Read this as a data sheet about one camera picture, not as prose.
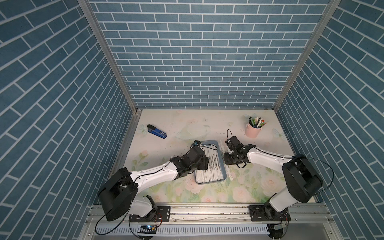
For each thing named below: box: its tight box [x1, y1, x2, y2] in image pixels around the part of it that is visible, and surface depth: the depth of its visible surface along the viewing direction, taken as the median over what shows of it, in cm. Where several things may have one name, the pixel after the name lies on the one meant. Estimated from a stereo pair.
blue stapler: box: [147, 124, 168, 139], surface depth 105 cm
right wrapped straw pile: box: [219, 140, 234, 181], surface depth 88 cm
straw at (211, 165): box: [208, 148, 216, 182], surface depth 91 cm
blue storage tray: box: [194, 140, 228, 185], surface depth 88 cm
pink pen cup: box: [244, 122, 263, 139], surface depth 101 cm
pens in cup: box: [248, 116, 269, 128], surface depth 101 cm
